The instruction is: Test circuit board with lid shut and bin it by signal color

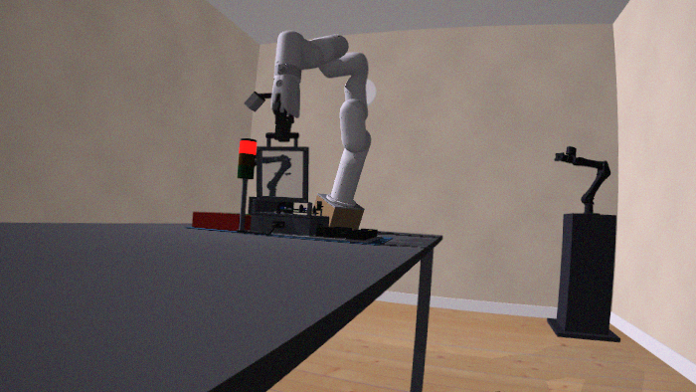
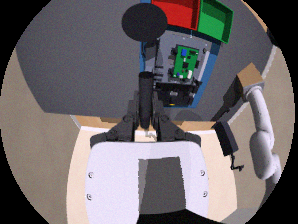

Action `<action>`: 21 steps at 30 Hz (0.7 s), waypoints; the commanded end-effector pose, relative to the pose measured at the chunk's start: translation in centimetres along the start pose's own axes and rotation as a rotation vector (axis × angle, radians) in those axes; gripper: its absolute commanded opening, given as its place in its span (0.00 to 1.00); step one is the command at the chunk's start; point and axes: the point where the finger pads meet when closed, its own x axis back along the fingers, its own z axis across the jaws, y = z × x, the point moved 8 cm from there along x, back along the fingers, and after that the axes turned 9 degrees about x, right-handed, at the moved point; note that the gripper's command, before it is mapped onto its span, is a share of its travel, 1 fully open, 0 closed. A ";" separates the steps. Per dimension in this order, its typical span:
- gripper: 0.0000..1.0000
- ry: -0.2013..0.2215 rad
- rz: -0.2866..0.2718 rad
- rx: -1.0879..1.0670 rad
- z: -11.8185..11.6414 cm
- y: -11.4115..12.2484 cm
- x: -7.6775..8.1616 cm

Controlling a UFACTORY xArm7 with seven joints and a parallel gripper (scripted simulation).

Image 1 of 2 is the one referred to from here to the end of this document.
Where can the red open-top bin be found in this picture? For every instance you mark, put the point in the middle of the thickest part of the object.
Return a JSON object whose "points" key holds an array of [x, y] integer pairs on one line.
{"points": [[219, 221]]}

